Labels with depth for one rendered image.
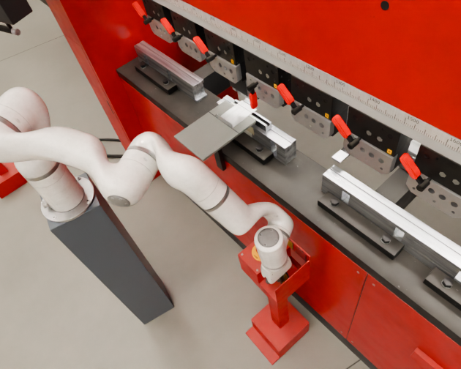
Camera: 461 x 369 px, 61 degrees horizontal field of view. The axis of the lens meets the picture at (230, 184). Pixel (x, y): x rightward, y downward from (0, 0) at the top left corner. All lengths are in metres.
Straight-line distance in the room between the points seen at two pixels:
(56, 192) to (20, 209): 1.72
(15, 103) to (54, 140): 0.16
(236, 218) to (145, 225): 1.56
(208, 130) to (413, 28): 0.86
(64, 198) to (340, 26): 0.97
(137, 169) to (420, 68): 0.68
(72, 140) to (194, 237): 1.44
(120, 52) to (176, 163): 1.30
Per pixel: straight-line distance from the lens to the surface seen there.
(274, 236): 1.11
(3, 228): 3.05
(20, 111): 1.21
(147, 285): 1.93
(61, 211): 1.44
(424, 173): 1.04
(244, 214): 1.04
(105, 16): 2.08
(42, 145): 1.13
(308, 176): 1.46
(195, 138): 1.47
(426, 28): 0.84
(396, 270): 1.30
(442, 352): 1.42
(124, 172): 1.01
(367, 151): 1.10
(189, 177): 0.94
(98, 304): 2.41
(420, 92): 0.91
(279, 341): 1.98
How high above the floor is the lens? 2.03
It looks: 52 degrees down
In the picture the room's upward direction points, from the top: 13 degrees counter-clockwise
